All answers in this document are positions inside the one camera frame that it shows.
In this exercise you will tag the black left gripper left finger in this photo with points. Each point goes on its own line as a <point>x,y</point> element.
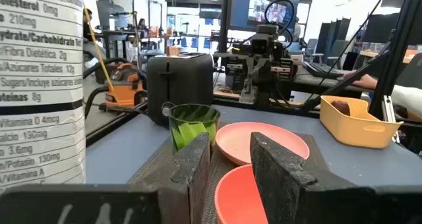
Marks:
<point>188,184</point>

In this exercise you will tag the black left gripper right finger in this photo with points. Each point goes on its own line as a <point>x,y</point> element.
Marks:
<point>283,191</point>

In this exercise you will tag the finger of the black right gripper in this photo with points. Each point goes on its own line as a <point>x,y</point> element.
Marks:
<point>264,70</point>
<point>250,70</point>

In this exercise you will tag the dark red apple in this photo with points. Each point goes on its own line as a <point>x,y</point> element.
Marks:
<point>341,107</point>

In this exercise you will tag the orange Cheerios cereal box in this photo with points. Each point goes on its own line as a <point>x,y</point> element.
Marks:
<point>39,85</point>

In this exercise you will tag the grey desk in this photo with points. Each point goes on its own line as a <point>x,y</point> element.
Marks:
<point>313,82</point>

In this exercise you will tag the black keyboard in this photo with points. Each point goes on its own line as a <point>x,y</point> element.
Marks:
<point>321,70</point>

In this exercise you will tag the grey woven placemat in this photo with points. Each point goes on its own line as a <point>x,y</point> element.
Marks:
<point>151,168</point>

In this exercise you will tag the red bowl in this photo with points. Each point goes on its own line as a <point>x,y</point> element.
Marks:
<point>237,197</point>

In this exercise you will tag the green glass cup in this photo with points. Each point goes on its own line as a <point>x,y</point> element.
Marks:
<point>191,128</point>

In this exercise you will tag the monitor with blue screen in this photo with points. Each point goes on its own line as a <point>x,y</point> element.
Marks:
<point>240,6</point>

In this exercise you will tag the pink plate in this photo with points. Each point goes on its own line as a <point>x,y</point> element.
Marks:
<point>237,141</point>

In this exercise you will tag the black two-slot toaster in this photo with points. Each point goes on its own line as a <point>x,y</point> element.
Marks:
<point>184,82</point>

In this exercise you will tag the person's hand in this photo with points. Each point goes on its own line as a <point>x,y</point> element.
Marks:
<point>362,81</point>

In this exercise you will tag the yellow plastic bin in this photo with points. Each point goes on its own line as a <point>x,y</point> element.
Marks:
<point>356,128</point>

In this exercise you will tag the orange shop vacuum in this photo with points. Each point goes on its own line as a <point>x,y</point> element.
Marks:
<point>87,102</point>
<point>123,92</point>

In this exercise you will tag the person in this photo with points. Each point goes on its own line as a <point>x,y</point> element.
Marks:
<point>142,23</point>
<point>87,23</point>

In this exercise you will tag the cluttered black workbench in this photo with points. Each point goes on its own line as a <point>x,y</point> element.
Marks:
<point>125,36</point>

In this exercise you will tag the silver base bracket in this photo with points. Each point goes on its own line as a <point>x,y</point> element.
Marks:
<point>248,95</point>

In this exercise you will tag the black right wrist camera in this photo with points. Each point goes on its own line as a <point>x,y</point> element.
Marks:
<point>260,46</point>

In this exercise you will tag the silver aluminium rail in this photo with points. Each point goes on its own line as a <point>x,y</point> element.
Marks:
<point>390,118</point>

